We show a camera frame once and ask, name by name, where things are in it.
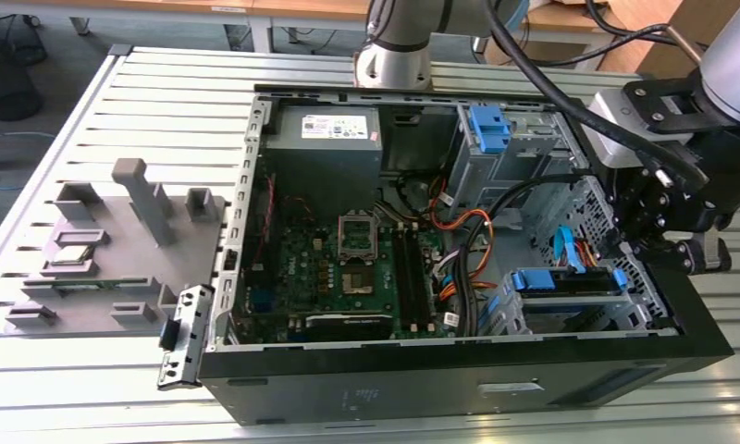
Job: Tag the blue plastic drive latch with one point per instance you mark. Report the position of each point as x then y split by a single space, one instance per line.
490 134

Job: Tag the black graphics card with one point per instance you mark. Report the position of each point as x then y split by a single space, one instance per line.
346 326

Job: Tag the CPU socket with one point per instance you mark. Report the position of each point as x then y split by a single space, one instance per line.
359 283

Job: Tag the black RAM slot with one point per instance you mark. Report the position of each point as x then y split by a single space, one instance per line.
420 277
406 277

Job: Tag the grey power supply unit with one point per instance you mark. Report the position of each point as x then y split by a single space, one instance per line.
320 171

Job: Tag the metal expansion slot bracket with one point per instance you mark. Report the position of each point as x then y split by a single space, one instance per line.
188 333

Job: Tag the wooden desk white frame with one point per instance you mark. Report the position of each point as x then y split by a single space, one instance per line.
160 4
555 20

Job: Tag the silver disk bay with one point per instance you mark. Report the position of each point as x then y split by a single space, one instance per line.
567 303

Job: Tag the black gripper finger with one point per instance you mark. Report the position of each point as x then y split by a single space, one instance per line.
638 208
685 254

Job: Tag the silver optical drive cage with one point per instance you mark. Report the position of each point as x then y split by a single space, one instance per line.
531 152

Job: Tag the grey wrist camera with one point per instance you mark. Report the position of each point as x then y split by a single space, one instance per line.
617 115

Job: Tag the hard disk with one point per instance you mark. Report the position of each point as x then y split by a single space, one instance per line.
534 282

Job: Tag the black PC case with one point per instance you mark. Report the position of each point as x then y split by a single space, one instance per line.
407 384

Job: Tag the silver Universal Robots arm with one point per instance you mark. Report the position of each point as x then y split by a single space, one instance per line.
734 60

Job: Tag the grey parts rack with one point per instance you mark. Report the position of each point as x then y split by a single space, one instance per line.
136 263

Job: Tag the silver CPU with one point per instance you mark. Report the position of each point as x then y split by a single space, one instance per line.
73 254

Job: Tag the black mesh bin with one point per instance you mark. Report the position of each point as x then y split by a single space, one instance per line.
12 92

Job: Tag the wooden cabinet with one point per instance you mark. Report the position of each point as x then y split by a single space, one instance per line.
691 14

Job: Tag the green RAM stick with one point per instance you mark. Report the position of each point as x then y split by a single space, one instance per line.
99 286

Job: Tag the green motherboard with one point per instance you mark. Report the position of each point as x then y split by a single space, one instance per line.
299 261

